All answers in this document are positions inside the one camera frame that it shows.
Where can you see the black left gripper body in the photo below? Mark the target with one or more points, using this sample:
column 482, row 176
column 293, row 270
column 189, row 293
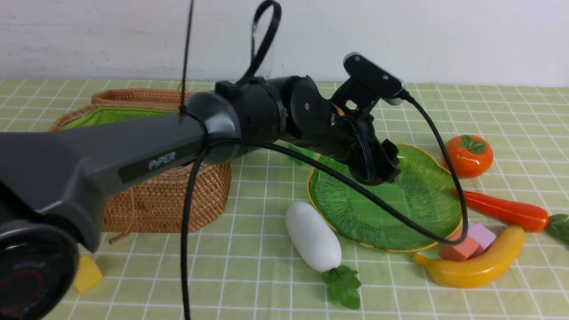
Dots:
column 349, row 142

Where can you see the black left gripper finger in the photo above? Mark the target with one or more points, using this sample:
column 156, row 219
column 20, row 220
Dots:
column 392, row 170

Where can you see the orange persimmon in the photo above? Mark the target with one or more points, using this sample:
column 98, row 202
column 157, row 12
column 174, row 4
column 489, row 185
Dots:
column 471, row 155

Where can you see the white radish with leaves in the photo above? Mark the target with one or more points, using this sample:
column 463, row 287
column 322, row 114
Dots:
column 320, row 249

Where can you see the yellow banana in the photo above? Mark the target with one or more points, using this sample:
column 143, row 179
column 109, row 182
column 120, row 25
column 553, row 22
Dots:
column 481, row 270

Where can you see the orange carrot with leaves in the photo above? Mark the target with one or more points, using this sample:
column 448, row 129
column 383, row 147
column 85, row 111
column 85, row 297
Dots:
column 527, row 216

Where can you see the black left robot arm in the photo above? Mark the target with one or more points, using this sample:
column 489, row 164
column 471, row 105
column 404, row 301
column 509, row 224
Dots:
column 55, row 185

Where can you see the green foam cube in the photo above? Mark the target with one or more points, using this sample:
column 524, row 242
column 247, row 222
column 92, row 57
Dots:
column 303, row 151

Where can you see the green checkered tablecloth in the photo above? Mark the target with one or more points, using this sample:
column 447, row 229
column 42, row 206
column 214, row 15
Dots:
column 243, row 266

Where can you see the salmon pink foam block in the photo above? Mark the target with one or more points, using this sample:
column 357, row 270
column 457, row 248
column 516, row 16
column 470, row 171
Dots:
column 465, row 250

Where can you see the lilac foam block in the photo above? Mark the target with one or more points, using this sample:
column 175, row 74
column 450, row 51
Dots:
column 482, row 236

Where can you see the woven wicker basket lid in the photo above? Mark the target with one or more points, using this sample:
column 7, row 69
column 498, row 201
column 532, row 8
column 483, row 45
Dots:
column 143, row 98

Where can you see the woven wicker basket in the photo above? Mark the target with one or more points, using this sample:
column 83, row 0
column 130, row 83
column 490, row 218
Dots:
column 155, row 205

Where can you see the yellow foam block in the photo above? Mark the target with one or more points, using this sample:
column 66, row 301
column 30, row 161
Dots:
column 88, row 275

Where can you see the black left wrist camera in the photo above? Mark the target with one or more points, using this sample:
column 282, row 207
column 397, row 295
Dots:
column 368, row 83

